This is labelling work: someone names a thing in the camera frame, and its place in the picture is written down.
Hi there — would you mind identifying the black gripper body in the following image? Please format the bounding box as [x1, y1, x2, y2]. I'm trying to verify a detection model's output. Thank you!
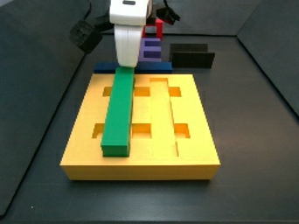
[70, 0, 183, 54]

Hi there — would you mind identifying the blue bar block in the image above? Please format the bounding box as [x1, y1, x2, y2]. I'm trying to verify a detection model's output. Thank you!
[94, 61, 174, 74]

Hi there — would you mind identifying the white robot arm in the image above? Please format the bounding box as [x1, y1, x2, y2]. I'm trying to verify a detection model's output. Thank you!
[70, 0, 181, 67]

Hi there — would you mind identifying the yellow puzzle board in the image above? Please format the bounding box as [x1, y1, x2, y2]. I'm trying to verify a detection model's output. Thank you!
[61, 74, 221, 180]

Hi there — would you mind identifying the purple puzzle block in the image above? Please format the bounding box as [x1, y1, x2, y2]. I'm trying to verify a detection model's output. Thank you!
[139, 38, 162, 62]

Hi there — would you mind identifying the red puzzle block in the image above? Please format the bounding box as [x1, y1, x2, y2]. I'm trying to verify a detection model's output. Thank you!
[143, 18, 165, 39]

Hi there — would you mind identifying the green bar block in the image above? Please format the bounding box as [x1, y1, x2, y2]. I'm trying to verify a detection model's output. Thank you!
[101, 67, 135, 157]

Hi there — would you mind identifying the black angled bracket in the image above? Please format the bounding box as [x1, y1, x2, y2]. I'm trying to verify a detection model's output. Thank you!
[170, 44, 216, 68]

